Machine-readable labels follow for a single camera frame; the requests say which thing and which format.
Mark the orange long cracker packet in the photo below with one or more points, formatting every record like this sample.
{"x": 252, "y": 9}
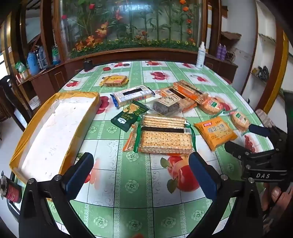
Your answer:
{"x": 169, "y": 92}
{"x": 192, "y": 90}

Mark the small round cracker packet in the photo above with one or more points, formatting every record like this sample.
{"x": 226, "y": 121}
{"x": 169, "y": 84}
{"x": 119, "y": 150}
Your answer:
{"x": 240, "y": 120}

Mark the yellow label square cracker packet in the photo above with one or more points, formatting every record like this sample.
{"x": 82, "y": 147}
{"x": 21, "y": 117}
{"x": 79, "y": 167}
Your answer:
{"x": 114, "y": 80}

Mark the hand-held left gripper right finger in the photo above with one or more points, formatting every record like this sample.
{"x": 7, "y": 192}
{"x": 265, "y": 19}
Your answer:
{"x": 201, "y": 176}

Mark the blue thermos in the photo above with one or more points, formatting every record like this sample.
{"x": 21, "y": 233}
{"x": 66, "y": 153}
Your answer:
{"x": 33, "y": 63}

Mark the green fruit print tablecloth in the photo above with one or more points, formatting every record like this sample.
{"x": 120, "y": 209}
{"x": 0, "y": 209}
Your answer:
{"x": 142, "y": 183}

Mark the grey thermos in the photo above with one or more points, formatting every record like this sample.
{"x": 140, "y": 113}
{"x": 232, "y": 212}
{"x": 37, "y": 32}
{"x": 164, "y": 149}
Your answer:
{"x": 42, "y": 57}

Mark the small black container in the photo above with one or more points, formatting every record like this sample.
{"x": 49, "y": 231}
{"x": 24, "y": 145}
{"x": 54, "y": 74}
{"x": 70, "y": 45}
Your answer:
{"x": 88, "y": 66}

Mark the dark wooden chair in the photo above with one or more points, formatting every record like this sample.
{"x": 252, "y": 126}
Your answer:
{"x": 6, "y": 91}

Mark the purple bottle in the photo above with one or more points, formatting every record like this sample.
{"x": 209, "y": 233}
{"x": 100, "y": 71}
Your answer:
{"x": 219, "y": 51}
{"x": 224, "y": 52}

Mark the glass panel with artificial flowers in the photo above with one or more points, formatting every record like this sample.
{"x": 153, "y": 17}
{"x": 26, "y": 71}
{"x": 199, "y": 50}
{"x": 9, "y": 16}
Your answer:
{"x": 137, "y": 22}

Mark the person's right hand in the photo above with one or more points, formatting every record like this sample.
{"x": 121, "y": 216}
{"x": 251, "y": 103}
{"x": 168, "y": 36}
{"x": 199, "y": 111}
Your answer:
{"x": 277, "y": 196}

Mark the green plastic bag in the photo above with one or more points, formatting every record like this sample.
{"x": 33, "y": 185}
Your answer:
{"x": 20, "y": 67}

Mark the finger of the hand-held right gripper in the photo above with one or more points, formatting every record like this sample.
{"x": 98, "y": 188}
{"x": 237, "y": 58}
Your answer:
{"x": 235, "y": 150}
{"x": 258, "y": 130}

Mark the dark green snack packet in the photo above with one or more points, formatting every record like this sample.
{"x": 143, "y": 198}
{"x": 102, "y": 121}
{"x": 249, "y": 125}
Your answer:
{"x": 128, "y": 115}

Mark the tape dispenser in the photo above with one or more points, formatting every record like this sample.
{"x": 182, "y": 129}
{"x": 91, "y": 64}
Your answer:
{"x": 12, "y": 191}

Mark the wooden cabinet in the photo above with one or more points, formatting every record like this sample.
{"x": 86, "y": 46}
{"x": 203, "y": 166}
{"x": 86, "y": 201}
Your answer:
{"x": 160, "y": 55}

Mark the large round cracker packet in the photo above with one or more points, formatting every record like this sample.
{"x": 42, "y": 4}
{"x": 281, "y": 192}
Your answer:
{"x": 211, "y": 104}

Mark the brown basket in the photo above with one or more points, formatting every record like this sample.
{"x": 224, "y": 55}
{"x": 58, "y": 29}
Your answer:
{"x": 230, "y": 36}

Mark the blue-edged cracker packet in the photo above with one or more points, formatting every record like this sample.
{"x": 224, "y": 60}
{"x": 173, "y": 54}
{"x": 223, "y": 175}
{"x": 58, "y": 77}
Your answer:
{"x": 134, "y": 95}

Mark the pair of shoes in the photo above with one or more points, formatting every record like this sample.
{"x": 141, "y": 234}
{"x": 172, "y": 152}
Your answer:
{"x": 262, "y": 72}

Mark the small cardboard box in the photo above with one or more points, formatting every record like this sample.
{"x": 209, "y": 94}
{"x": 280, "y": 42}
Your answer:
{"x": 24, "y": 75}

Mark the orange square cracker packet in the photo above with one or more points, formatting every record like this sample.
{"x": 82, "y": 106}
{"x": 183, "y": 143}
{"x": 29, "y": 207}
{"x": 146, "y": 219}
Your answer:
{"x": 215, "y": 133}

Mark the dark brown snack packet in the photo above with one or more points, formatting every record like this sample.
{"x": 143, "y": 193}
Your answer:
{"x": 164, "y": 107}

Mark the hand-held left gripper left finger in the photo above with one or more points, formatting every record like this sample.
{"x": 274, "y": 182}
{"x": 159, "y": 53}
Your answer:
{"x": 79, "y": 174}

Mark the white foam tray yellow tape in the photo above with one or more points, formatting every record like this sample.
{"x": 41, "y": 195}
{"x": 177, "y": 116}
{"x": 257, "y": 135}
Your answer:
{"x": 52, "y": 130}

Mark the green-edged soda cracker packet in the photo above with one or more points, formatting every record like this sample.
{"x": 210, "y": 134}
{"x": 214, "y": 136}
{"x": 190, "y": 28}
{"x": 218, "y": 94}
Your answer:
{"x": 164, "y": 139}

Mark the green water bottle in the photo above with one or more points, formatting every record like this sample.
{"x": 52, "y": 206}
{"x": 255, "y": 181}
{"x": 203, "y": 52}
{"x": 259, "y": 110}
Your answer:
{"x": 55, "y": 55}

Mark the white spray bottle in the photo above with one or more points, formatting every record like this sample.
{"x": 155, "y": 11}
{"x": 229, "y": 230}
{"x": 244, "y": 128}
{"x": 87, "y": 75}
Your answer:
{"x": 200, "y": 57}

